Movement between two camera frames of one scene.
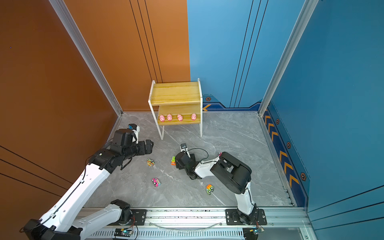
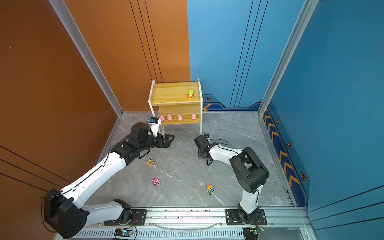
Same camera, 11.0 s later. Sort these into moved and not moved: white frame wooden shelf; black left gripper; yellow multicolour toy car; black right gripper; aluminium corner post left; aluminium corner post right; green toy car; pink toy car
Moved: black left gripper; black right gripper; green toy car
Not moved: yellow multicolour toy car; aluminium corner post right; aluminium corner post left; pink toy car; white frame wooden shelf
